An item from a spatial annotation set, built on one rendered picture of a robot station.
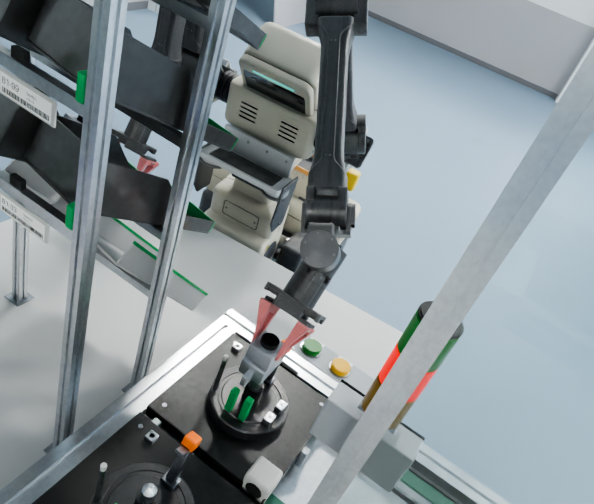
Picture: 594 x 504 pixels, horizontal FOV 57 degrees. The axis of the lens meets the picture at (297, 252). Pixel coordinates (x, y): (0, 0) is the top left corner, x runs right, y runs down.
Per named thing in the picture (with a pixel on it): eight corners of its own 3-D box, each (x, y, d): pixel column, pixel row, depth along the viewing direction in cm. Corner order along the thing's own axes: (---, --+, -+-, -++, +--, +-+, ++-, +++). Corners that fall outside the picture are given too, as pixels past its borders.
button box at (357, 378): (296, 350, 118) (305, 330, 115) (378, 407, 113) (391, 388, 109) (279, 367, 113) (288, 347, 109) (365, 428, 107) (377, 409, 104)
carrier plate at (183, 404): (231, 338, 108) (233, 331, 107) (331, 410, 101) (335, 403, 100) (145, 412, 89) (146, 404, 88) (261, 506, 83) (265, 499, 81)
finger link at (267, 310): (272, 361, 83) (305, 309, 83) (235, 336, 85) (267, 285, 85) (281, 361, 89) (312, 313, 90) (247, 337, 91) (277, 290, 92)
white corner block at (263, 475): (254, 467, 87) (261, 453, 85) (277, 485, 86) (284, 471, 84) (237, 488, 84) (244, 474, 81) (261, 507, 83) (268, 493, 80)
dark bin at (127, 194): (161, 193, 98) (181, 158, 96) (208, 234, 92) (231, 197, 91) (22, 158, 72) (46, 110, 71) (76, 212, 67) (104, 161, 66)
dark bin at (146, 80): (177, 112, 89) (200, 72, 87) (230, 152, 83) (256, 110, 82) (24, 40, 63) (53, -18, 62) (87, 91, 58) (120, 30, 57)
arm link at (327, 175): (368, 6, 99) (309, 8, 101) (368, -15, 94) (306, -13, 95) (358, 235, 90) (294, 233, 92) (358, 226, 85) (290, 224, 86)
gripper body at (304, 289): (314, 325, 83) (340, 284, 83) (260, 290, 85) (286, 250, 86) (320, 327, 89) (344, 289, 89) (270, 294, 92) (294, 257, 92)
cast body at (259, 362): (259, 349, 93) (270, 321, 89) (279, 363, 92) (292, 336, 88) (230, 377, 86) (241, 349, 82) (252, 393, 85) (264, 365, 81)
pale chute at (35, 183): (98, 234, 114) (113, 218, 115) (135, 270, 109) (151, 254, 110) (1, 170, 89) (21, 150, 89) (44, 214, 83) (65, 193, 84)
